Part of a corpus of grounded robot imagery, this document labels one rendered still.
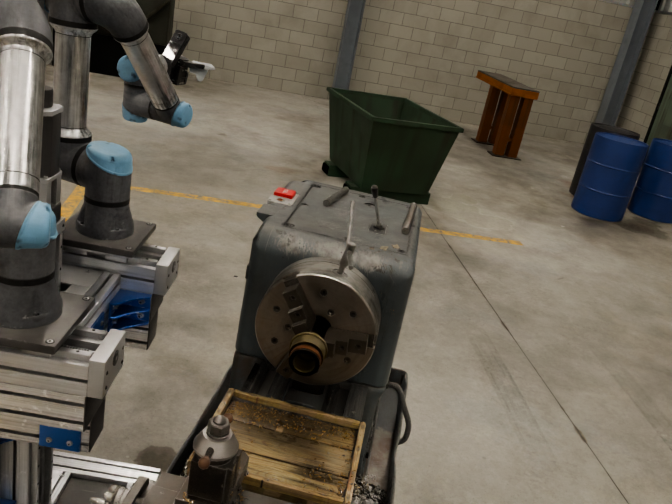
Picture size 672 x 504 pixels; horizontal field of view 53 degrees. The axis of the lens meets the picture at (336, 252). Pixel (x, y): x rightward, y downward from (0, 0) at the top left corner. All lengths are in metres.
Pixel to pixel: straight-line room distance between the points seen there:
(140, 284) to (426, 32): 10.39
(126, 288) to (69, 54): 0.62
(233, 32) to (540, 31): 5.17
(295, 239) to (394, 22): 10.14
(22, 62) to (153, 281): 0.84
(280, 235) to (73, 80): 0.66
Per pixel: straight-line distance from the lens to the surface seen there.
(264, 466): 1.59
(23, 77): 1.25
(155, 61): 1.91
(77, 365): 1.48
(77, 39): 1.88
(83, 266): 1.95
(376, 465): 2.23
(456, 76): 12.23
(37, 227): 1.14
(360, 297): 1.67
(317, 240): 1.84
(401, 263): 1.82
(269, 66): 11.71
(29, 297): 1.46
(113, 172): 1.84
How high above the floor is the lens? 1.91
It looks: 22 degrees down
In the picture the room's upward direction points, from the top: 12 degrees clockwise
